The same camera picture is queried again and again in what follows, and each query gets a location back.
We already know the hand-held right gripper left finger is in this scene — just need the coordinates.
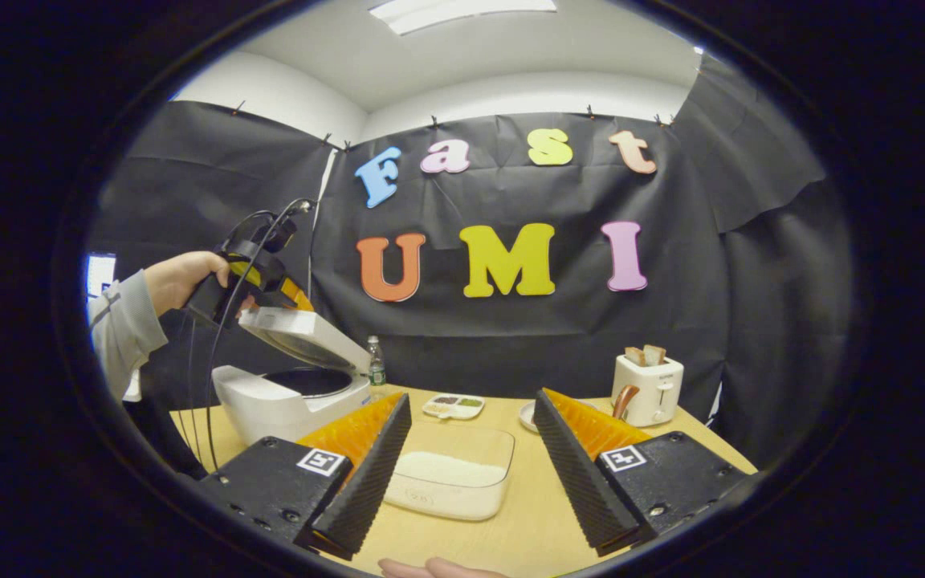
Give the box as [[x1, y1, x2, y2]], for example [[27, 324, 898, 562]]
[[189, 392, 414, 561]]

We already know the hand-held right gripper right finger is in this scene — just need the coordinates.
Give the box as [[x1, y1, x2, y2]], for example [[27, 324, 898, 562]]
[[532, 388, 752, 557]]

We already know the clear container of rice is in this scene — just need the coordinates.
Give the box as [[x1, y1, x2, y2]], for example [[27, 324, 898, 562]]
[[382, 424, 516, 523]]

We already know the white rice cooker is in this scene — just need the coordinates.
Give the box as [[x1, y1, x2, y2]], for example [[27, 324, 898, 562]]
[[212, 307, 373, 446]]

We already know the clear water bottle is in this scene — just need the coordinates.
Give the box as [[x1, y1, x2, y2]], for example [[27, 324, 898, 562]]
[[366, 336, 388, 388]]

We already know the white toaster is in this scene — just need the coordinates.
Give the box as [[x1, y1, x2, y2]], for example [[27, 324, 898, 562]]
[[611, 353, 685, 428]]

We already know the white divided condiment dish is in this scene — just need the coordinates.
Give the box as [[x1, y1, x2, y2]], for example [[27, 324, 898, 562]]
[[422, 393, 486, 421]]

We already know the bright blue-white screen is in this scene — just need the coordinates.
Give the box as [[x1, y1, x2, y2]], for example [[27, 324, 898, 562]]
[[85, 253, 118, 299]]

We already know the large ceiling light panel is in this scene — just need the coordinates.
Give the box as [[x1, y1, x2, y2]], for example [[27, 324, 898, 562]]
[[369, 0, 558, 37]]

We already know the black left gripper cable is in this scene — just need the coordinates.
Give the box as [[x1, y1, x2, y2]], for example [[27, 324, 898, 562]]
[[181, 198, 316, 474]]

